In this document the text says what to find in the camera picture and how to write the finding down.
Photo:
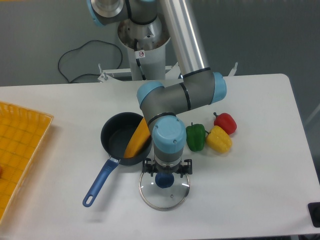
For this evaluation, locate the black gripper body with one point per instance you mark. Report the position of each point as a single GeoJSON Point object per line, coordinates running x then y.
{"type": "Point", "coordinates": [157, 168]}

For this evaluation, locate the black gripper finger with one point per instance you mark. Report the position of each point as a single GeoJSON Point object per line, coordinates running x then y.
{"type": "Point", "coordinates": [148, 166]}
{"type": "Point", "coordinates": [185, 168]}

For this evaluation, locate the glass pot lid blue knob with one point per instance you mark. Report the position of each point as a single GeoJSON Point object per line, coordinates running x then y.
{"type": "Point", "coordinates": [164, 191]}

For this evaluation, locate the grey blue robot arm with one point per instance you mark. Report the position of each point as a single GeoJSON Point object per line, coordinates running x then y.
{"type": "Point", "coordinates": [200, 86]}

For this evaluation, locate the green toy bell pepper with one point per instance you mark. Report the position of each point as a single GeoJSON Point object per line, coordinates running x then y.
{"type": "Point", "coordinates": [195, 137]}

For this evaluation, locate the yellow toy bell pepper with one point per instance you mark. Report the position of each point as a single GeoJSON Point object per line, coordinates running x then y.
{"type": "Point", "coordinates": [218, 140]}

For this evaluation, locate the red toy bell pepper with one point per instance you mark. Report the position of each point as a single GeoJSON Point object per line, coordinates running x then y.
{"type": "Point", "coordinates": [226, 122]}

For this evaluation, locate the yellow wicker tray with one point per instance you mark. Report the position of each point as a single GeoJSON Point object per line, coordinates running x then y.
{"type": "Point", "coordinates": [22, 131]}

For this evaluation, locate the black device at table edge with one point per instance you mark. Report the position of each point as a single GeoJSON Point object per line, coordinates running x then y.
{"type": "Point", "coordinates": [314, 212]}

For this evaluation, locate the dark pot with blue handle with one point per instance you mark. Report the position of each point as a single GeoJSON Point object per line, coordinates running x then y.
{"type": "Point", "coordinates": [115, 136]}

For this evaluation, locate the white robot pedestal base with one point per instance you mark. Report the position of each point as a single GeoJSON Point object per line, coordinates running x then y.
{"type": "Point", "coordinates": [146, 51]}

